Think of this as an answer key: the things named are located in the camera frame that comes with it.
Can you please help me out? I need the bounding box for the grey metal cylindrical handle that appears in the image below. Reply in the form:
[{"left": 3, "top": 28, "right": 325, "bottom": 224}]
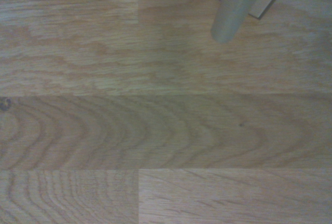
[{"left": 210, "top": 0, "right": 272, "bottom": 44}]

